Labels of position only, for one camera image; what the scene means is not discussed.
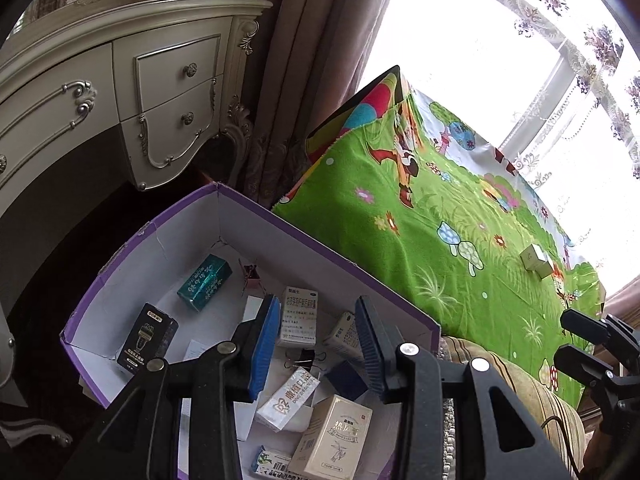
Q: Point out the teal carton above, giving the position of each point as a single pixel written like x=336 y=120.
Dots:
x=205 y=282

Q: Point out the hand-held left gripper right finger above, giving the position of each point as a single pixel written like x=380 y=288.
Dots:
x=367 y=345

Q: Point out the white carton with barcode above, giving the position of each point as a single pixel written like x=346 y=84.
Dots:
x=272 y=462

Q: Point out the black binder clip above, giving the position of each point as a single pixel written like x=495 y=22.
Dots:
x=300 y=358

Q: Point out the striped plush cushion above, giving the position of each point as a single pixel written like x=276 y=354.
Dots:
x=530 y=395

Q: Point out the dark blue small carton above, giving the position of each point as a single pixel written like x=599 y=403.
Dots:
x=347 y=380

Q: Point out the long white carton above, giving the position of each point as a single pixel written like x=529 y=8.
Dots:
x=287 y=400

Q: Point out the beige carton with drawing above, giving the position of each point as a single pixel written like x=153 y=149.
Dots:
x=330 y=435

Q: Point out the black carton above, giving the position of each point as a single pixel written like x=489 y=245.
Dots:
x=145 y=340

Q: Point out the purple cardboard box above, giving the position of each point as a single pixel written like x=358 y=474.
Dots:
x=165 y=230

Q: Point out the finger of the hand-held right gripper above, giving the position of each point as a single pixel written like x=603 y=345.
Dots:
x=582 y=324
x=577 y=362

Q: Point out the small white cube carton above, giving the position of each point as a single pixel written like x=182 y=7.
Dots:
x=531 y=257

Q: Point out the white ornate chair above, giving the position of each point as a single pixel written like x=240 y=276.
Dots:
x=12 y=360

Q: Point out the white ornate dresser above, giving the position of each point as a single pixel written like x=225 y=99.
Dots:
x=165 y=75

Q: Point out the white lace curtain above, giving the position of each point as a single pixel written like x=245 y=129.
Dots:
x=550 y=10

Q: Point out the pink binder clip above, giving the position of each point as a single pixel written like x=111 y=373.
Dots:
x=253 y=279

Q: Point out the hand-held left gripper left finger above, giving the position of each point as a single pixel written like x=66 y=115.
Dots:
x=265 y=345

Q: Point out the mauve curtain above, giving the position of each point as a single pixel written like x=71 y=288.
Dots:
x=310 y=60
x=625 y=297

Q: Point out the green cartoon printed blanket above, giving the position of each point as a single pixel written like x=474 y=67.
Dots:
x=425 y=260

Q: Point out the white medicine carton blue logo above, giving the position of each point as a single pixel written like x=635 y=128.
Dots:
x=297 y=317

